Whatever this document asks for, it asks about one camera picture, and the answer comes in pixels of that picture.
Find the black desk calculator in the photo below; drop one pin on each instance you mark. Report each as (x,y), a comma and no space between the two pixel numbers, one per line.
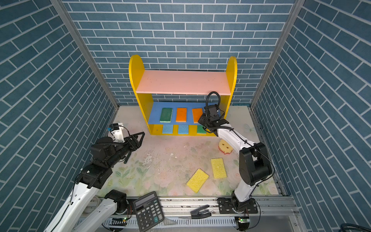
(148,211)

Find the bright green sponge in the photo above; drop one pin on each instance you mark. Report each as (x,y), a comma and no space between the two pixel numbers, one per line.
(201,130)

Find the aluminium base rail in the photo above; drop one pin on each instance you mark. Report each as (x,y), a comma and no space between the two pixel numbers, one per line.
(222,207)

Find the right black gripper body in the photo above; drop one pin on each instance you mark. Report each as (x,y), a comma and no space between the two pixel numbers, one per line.
(203,121)

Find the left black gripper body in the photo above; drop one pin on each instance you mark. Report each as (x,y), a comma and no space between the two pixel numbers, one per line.
(121,150)

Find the black binder clip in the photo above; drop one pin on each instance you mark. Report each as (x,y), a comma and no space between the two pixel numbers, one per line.
(201,212)

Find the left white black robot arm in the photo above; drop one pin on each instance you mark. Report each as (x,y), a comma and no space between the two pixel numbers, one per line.
(86,185)

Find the yellow smiley face sponge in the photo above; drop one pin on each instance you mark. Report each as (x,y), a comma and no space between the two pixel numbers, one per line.
(224,147)

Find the yellow sponge front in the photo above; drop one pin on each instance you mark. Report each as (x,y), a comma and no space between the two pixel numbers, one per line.
(197,180)

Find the yellow pink blue shelf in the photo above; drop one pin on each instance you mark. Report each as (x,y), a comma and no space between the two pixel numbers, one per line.
(146,83)

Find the green handled pliers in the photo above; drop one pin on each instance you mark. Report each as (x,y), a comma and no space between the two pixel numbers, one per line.
(127,157)

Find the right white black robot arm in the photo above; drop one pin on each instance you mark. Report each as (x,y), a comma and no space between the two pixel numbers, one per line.
(254,164)

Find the dark green scrub sponge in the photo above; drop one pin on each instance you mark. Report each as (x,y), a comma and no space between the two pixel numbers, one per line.
(166,115)

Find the orange sponge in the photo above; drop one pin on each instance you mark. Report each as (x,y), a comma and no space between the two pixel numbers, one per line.
(181,115)

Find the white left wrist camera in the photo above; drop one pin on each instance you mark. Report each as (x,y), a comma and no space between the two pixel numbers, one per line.
(116,131)

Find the pale yellow sponge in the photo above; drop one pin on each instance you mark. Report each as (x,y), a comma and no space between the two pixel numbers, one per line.
(197,113)

